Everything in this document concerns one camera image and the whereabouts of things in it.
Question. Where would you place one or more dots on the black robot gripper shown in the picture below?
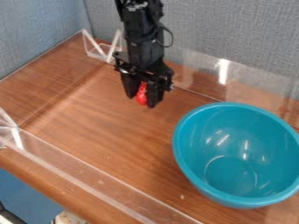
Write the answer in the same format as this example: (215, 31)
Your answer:
(141, 64)

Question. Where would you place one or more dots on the red toy strawberry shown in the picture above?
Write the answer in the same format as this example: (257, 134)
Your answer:
(141, 95)

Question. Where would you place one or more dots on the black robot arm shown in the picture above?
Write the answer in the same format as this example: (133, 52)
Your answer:
(141, 16)

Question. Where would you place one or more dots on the blue plastic bowl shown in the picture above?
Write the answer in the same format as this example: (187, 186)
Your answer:
(238, 153)

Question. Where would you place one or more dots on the clear acrylic back barrier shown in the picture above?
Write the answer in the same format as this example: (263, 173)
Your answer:
(230, 81)

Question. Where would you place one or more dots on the clear acrylic barrier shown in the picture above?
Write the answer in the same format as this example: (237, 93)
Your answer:
(111, 191)
(230, 81)

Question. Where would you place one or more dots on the clear acrylic front barrier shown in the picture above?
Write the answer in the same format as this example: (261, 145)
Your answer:
(111, 191)

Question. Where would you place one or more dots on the clear acrylic corner bracket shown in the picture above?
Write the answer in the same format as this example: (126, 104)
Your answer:
(101, 50)

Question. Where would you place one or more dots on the clear acrylic left bracket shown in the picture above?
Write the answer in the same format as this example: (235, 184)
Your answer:
(10, 131)

